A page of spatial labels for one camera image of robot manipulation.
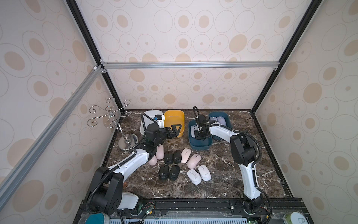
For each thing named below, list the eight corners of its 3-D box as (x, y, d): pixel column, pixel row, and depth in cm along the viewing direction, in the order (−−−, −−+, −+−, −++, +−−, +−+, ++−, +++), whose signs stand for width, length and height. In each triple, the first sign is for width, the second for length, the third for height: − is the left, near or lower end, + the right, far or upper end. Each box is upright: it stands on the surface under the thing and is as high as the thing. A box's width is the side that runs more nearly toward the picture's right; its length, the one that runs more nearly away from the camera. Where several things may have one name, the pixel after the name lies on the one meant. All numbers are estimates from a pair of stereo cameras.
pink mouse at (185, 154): (180, 163, 92) (180, 161, 90) (180, 149, 98) (180, 148, 96) (191, 163, 92) (191, 161, 90) (190, 150, 98) (191, 148, 96)
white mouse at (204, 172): (203, 182, 84) (203, 181, 82) (197, 167, 89) (197, 166, 88) (211, 179, 85) (212, 178, 83) (205, 165, 91) (205, 163, 89)
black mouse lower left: (158, 179, 85) (158, 178, 83) (160, 166, 91) (159, 164, 89) (168, 179, 85) (167, 178, 83) (169, 166, 91) (168, 164, 89)
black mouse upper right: (173, 163, 92) (173, 160, 89) (174, 152, 97) (173, 150, 93) (181, 163, 92) (181, 160, 89) (181, 152, 97) (181, 150, 93)
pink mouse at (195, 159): (185, 165, 91) (185, 163, 89) (195, 154, 96) (195, 151, 94) (192, 170, 89) (192, 168, 86) (201, 158, 94) (202, 156, 92)
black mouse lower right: (167, 179, 85) (167, 177, 83) (171, 165, 91) (171, 164, 89) (177, 181, 84) (176, 180, 82) (180, 167, 90) (180, 166, 88)
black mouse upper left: (163, 164, 91) (163, 162, 89) (164, 152, 97) (164, 150, 95) (172, 164, 91) (172, 162, 89) (173, 152, 97) (172, 150, 95)
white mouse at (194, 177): (195, 187, 83) (195, 186, 80) (185, 173, 88) (185, 172, 85) (202, 181, 85) (202, 180, 82) (192, 168, 90) (192, 167, 87)
